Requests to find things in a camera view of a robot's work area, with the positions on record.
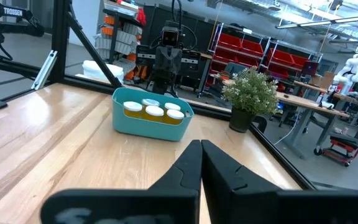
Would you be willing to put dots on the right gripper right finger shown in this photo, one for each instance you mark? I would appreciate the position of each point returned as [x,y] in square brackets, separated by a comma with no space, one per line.
[244,202]

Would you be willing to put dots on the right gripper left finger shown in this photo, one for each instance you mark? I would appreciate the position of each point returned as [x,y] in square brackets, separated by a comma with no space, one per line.
[166,202]

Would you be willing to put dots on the large amber bottle white cap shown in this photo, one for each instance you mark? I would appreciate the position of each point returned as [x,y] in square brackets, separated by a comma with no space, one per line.
[154,111]
[132,106]
[175,115]
[150,102]
[172,106]

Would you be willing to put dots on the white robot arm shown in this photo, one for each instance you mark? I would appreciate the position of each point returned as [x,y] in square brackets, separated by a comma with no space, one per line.
[351,70]

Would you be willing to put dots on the teal plastic bin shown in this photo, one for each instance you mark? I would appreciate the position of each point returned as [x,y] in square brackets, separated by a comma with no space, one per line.
[148,129]

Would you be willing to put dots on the black equipment case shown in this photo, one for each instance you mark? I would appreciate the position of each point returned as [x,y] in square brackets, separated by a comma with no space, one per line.
[191,70]

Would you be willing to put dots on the shelf with orange grey bins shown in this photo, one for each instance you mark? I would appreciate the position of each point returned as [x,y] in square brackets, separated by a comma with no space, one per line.
[120,34]

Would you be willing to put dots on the white foam stack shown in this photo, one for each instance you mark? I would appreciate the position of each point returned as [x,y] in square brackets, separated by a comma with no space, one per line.
[101,70]

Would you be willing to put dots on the metal rack red bins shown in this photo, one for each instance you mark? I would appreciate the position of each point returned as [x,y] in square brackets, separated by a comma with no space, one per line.
[250,46]

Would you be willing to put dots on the potted green plant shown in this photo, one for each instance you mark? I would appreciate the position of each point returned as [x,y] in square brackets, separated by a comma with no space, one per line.
[250,93]

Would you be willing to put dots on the red low cart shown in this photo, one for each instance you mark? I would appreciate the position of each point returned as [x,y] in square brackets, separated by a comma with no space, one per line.
[340,147]

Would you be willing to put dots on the wooden workbench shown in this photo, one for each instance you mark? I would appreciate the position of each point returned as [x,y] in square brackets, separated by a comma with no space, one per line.
[306,102]

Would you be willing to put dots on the ceiling light strip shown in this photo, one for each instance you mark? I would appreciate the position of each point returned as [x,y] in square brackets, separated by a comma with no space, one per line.
[322,21]

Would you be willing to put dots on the black aluminium table frame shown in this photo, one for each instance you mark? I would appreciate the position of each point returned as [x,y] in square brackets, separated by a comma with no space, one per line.
[60,40]

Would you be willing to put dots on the silver aluminium bracket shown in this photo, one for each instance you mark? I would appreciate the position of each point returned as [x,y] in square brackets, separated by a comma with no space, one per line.
[43,70]

